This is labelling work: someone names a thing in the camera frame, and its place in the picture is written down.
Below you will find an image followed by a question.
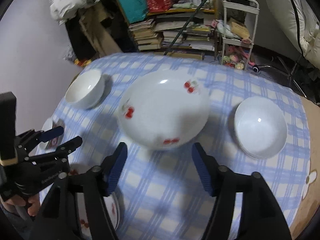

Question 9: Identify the small bowl red emblem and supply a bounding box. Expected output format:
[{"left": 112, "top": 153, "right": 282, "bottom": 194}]
[{"left": 39, "top": 118, "right": 65, "bottom": 151}]

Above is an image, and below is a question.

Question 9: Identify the large cherry plate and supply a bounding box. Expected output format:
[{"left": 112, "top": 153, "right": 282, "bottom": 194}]
[{"left": 67, "top": 164, "right": 119, "bottom": 239}]

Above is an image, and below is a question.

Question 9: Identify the plain white bowl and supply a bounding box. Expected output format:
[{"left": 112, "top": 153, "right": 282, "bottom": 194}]
[{"left": 65, "top": 69, "right": 105, "bottom": 109}]

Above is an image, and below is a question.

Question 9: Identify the red patterned bowl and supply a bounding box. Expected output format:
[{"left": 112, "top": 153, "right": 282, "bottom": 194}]
[{"left": 234, "top": 96, "right": 288, "bottom": 159}]

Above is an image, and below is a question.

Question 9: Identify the left hand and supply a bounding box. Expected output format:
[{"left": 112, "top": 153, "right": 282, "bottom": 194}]
[{"left": 1, "top": 194, "right": 41, "bottom": 216}]

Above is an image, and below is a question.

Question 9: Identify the beige floral blanket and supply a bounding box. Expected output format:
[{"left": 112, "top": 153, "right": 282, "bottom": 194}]
[{"left": 290, "top": 98, "right": 320, "bottom": 239}]

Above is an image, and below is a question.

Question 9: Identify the stack of books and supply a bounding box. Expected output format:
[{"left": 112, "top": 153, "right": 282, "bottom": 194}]
[{"left": 129, "top": 18, "right": 163, "bottom": 51}]

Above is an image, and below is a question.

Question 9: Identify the teal bag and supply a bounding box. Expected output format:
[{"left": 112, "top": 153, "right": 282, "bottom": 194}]
[{"left": 118, "top": 0, "right": 149, "bottom": 24}]

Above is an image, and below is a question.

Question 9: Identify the white recliner chair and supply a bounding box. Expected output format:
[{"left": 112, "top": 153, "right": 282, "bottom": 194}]
[{"left": 266, "top": 0, "right": 319, "bottom": 68}]

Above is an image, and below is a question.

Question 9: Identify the white utility cart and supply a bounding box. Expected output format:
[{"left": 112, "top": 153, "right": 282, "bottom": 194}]
[{"left": 220, "top": 0, "right": 260, "bottom": 69}]

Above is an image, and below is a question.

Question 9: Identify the yellow wooden shelf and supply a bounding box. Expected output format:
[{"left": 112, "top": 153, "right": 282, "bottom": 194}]
[{"left": 114, "top": 0, "right": 218, "bottom": 55}]

